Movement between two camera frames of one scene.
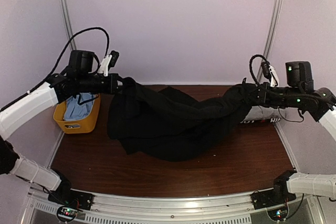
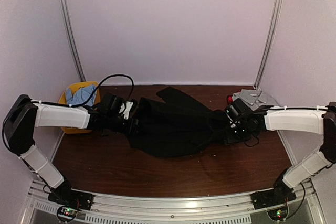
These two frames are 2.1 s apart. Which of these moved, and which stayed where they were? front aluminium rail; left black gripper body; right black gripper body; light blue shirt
Moved: left black gripper body; right black gripper body
Stayed: front aluminium rail; light blue shirt
